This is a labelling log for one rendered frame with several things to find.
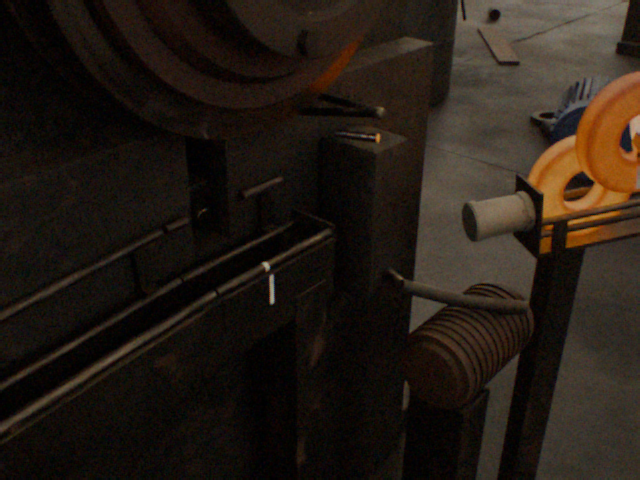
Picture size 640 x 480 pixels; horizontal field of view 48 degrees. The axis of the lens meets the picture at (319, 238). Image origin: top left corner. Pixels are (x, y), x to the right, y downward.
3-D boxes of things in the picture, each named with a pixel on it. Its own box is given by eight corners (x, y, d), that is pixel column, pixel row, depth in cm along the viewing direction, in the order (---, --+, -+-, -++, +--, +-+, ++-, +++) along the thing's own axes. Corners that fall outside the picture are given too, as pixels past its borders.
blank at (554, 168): (550, 244, 114) (559, 255, 111) (507, 174, 107) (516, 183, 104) (637, 188, 112) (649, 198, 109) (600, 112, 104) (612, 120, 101)
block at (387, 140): (313, 280, 111) (315, 132, 100) (347, 260, 117) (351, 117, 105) (369, 306, 105) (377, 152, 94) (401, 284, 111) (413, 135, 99)
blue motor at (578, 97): (538, 186, 276) (553, 98, 259) (553, 136, 322) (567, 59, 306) (624, 199, 266) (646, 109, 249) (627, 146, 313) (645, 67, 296)
